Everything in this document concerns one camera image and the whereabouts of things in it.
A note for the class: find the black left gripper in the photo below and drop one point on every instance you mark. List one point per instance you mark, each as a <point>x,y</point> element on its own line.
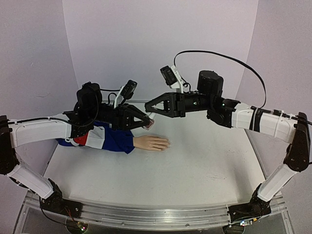
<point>120,119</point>

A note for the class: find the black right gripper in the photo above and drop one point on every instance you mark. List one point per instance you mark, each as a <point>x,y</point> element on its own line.
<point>181,105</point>

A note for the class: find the pink nail polish bottle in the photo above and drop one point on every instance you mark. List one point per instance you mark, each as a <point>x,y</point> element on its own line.
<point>149,125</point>

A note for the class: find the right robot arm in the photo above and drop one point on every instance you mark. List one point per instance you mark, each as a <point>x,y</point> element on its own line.
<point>273,133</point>

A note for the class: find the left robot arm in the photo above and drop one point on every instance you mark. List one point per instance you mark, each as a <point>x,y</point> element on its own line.
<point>22,140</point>

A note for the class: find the mannequin hand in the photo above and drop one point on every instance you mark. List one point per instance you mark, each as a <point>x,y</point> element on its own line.
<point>151,143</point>

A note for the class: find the blue red white jacket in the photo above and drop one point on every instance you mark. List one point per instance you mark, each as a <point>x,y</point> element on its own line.
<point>102,137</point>

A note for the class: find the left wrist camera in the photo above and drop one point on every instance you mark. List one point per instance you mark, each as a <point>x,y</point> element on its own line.
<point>126,92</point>

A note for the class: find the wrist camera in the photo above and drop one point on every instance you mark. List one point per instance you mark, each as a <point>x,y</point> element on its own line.
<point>173,78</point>
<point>126,92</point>

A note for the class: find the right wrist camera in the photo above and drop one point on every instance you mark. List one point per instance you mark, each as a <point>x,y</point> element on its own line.
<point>173,78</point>

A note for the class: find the aluminium front rail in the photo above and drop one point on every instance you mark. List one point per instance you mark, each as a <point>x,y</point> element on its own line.
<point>168,219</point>

